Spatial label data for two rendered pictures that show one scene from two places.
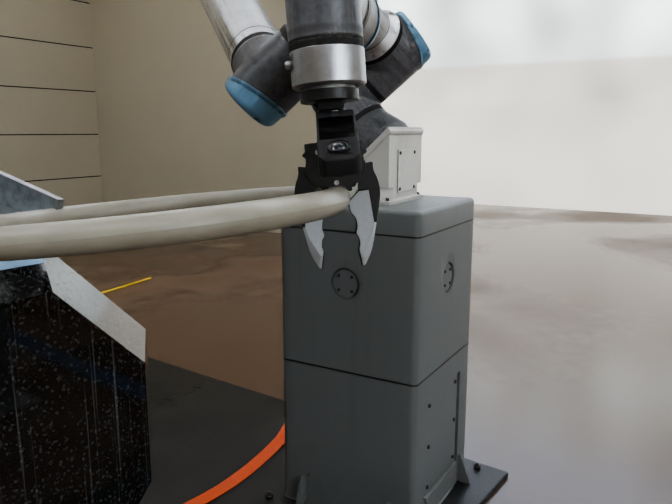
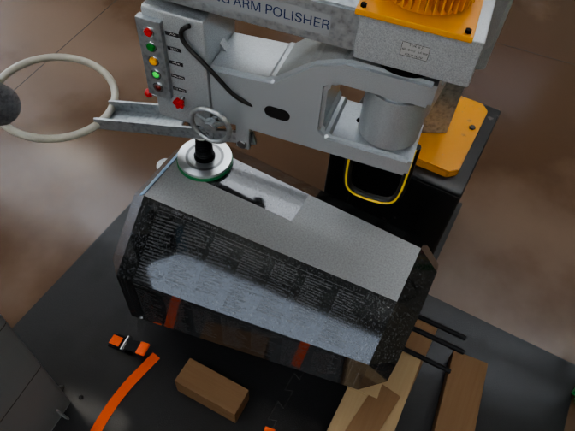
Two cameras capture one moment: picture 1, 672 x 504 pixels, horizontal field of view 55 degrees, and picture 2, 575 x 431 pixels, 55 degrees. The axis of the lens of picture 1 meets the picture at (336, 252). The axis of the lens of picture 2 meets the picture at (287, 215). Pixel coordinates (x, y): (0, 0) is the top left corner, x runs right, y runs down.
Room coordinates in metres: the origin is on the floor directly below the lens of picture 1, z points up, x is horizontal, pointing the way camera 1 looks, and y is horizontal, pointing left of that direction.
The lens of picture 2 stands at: (2.56, 0.86, 2.45)
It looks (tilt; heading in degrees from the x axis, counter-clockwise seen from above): 53 degrees down; 169
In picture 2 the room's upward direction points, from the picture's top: 5 degrees clockwise
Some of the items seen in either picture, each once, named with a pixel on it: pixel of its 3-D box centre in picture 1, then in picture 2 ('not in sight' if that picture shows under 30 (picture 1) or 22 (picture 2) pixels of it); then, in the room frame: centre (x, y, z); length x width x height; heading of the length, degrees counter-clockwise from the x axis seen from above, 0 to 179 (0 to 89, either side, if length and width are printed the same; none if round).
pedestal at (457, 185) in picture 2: not in sight; (401, 178); (0.84, 1.77, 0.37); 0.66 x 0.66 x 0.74; 54
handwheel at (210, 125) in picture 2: not in sight; (215, 118); (1.23, 0.85, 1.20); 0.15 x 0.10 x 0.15; 63
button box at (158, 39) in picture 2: not in sight; (156, 58); (1.13, 0.69, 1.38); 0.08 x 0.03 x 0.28; 63
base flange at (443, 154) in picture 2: not in sight; (420, 121); (0.84, 1.77, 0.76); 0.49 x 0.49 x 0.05; 54
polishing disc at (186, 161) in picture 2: not in sight; (204, 156); (1.06, 0.80, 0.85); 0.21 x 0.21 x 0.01
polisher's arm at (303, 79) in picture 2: not in sight; (307, 96); (1.26, 1.15, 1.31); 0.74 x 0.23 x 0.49; 63
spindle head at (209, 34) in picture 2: not in sight; (216, 62); (1.10, 0.87, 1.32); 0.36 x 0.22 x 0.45; 63
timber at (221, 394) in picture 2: not in sight; (212, 390); (1.71, 0.76, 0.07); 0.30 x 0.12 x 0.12; 55
